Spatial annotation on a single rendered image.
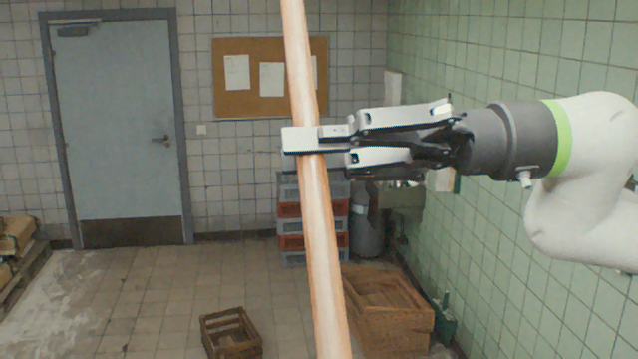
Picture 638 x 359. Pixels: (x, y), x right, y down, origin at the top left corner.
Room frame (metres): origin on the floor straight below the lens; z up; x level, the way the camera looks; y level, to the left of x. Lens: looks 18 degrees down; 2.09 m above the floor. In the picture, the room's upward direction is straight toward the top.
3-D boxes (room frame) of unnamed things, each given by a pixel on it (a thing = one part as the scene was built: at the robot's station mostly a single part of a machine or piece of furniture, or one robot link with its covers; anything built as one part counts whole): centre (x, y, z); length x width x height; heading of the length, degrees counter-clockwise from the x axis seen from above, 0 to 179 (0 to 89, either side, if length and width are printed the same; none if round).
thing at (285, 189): (4.10, 0.06, 0.68); 0.60 x 0.40 x 0.16; 99
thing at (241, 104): (4.46, 0.42, 1.55); 1.04 x 0.03 x 0.74; 98
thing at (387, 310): (2.86, -0.42, 0.32); 0.56 x 0.49 x 0.28; 16
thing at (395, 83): (4.17, -0.62, 1.44); 0.28 x 0.11 x 0.38; 8
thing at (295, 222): (4.10, 0.08, 0.38); 0.60 x 0.40 x 0.16; 96
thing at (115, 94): (4.24, 1.76, 1.08); 1.14 x 0.09 x 2.16; 98
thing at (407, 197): (3.66, -0.57, 0.71); 0.47 x 0.36 x 0.91; 8
